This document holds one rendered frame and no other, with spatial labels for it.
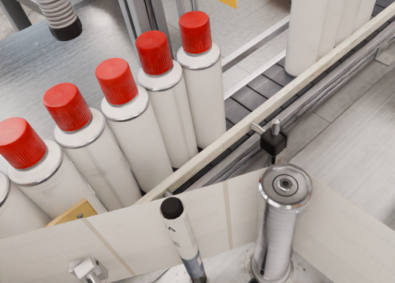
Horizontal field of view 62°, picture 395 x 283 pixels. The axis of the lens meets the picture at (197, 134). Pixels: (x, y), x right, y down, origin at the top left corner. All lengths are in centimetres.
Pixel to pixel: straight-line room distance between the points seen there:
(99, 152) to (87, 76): 43
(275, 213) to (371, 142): 31
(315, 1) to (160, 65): 25
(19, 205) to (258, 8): 69
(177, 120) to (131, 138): 7
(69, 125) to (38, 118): 40
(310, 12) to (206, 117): 21
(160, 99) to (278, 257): 20
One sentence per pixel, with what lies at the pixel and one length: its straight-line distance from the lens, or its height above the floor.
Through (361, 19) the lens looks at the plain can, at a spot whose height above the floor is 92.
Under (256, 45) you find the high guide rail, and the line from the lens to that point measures 53.
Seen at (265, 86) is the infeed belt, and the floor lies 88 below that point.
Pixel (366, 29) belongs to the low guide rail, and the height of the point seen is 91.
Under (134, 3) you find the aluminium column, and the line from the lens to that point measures 47.
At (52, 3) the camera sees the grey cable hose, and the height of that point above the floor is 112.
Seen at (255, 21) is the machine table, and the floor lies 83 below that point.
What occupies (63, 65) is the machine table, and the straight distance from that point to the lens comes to 82.
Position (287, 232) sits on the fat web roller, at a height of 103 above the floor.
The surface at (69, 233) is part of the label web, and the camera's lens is 28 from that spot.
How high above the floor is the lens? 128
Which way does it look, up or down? 51 degrees down
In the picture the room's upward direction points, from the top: 10 degrees counter-clockwise
